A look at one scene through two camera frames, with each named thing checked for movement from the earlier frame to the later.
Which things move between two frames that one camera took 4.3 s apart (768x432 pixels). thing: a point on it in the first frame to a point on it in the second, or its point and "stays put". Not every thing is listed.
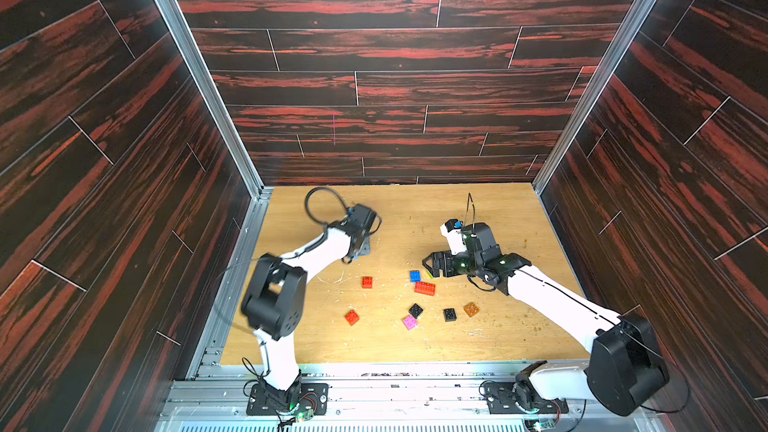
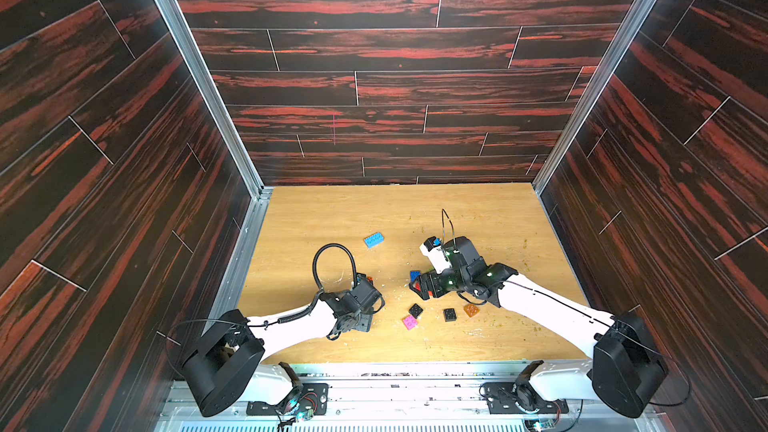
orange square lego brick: [471, 309] stays put
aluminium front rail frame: [373, 397] stays put
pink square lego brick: [410, 322] stays put
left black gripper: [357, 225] to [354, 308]
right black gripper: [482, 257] to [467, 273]
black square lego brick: [415, 310] stays put
